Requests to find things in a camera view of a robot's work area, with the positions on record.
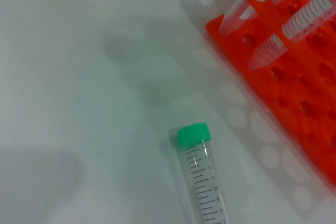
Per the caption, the green-capped clear test tube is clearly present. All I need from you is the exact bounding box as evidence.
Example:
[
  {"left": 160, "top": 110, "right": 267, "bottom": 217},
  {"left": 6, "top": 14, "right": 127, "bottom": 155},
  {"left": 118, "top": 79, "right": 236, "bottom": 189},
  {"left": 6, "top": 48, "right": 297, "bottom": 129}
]
[
  {"left": 169, "top": 122, "right": 229, "bottom": 224},
  {"left": 248, "top": 0, "right": 336, "bottom": 70},
  {"left": 219, "top": 0, "right": 291, "bottom": 37}
]

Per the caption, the orange plastic test tube rack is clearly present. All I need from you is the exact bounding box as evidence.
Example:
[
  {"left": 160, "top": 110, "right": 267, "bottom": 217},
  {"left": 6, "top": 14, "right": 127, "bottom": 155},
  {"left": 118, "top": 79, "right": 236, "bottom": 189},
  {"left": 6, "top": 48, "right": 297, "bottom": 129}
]
[{"left": 204, "top": 0, "right": 336, "bottom": 196}]

